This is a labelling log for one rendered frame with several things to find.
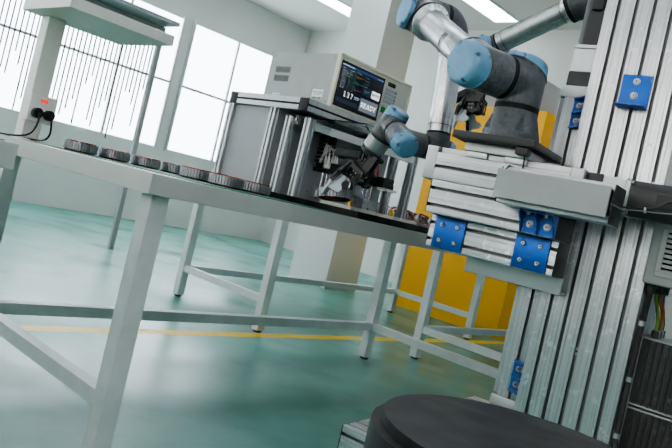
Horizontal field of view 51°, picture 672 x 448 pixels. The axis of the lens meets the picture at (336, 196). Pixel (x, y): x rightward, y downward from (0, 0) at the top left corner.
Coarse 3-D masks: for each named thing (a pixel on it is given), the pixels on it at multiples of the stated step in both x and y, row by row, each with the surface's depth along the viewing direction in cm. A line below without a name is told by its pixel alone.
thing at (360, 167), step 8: (368, 152) 219; (352, 160) 223; (360, 160) 222; (368, 160) 220; (376, 160) 218; (352, 168) 223; (360, 168) 221; (368, 168) 220; (352, 176) 222; (360, 176) 219; (368, 176) 222; (376, 176) 224; (360, 184) 223; (368, 184) 224
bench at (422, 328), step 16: (432, 256) 419; (432, 272) 417; (432, 288) 416; (432, 304) 419; (416, 336) 417; (432, 336) 410; (448, 336) 403; (416, 352) 415; (480, 352) 388; (496, 352) 382
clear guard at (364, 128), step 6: (324, 120) 253; (330, 120) 249; (336, 120) 247; (336, 126) 263; (342, 126) 258; (348, 126) 254; (354, 126) 250; (360, 126) 246; (366, 126) 238; (372, 126) 240; (354, 132) 269; (360, 132) 264; (366, 132) 260; (414, 156) 251
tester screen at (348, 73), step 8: (344, 64) 259; (344, 72) 259; (352, 72) 262; (360, 72) 266; (344, 80) 260; (352, 80) 263; (360, 80) 266; (368, 80) 269; (376, 80) 273; (344, 88) 261; (352, 88) 264; (360, 88) 267; (368, 88) 270; (376, 88) 273; (360, 96) 268; (344, 104) 262; (360, 112) 269; (376, 112) 276
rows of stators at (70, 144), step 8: (64, 144) 240; (72, 144) 238; (80, 144) 238; (88, 144) 240; (88, 152) 240; (96, 152) 244; (104, 152) 248; (112, 152) 248; (120, 152) 249; (120, 160) 250; (128, 160) 253; (136, 160) 257; (144, 160) 258; (152, 160) 258; (152, 168) 260; (160, 168) 269; (168, 168) 266; (176, 168) 267
